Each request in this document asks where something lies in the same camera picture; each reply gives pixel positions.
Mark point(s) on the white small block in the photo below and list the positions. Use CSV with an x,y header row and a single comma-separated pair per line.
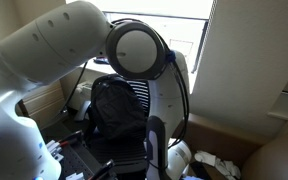
x,y
74,176

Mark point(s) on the black flat item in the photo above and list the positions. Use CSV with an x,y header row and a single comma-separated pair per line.
x,y
200,169

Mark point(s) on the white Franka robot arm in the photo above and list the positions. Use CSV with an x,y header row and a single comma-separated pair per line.
x,y
50,43

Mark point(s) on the beige drawer cabinet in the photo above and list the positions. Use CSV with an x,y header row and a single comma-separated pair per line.
x,y
44,103

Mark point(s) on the blue folded cloth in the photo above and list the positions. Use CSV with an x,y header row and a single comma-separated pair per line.
x,y
100,60

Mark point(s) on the black mesh office chair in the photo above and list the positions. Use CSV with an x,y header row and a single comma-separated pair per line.
x,y
140,93

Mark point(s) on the white crumpled cloth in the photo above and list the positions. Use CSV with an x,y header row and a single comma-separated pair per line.
x,y
205,157

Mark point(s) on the black jacket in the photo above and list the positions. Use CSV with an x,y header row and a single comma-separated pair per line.
x,y
117,110

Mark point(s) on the white small parts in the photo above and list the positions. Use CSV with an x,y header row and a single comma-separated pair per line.
x,y
54,150

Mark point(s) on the dark window blind wand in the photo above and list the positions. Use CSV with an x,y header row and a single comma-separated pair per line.
x,y
200,46

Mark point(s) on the blue shirt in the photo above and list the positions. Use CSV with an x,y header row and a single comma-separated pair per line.
x,y
191,178

